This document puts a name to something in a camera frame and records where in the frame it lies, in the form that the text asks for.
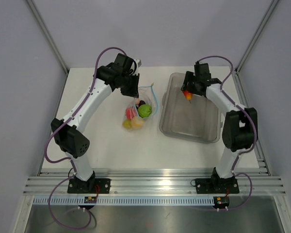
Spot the left small circuit board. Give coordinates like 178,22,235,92
84,197,97,203

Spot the orange toy fruit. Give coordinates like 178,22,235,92
131,117,144,129

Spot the white slotted cable duct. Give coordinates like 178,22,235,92
33,196,214,206

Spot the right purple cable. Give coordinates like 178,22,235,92
184,56,259,212

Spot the aluminium frame post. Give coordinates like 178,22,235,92
234,0,281,75
24,0,69,76

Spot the right aluminium frame post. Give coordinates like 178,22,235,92
234,0,281,75

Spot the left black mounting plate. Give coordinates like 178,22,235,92
67,178,111,194

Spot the clear zip top bag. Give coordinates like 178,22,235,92
122,83,159,131

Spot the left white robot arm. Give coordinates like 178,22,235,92
51,53,141,194

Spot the right small circuit board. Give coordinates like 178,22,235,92
214,197,230,208

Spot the left aluminium frame post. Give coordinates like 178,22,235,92
24,0,69,76

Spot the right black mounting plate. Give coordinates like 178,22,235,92
190,178,240,194

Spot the clear grey plastic bin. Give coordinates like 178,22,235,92
159,73,221,143

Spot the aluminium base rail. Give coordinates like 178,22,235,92
23,168,286,196

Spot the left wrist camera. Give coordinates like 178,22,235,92
133,59,142,74

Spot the black mounting plate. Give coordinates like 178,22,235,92
67,178,111,194
190,178,240,194

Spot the small circuit board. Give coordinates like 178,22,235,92
84,197,97,203
214,197,230,208

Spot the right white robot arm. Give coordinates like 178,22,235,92
181,62,258,194

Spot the green toy fruit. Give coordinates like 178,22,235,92
137,104,152,118

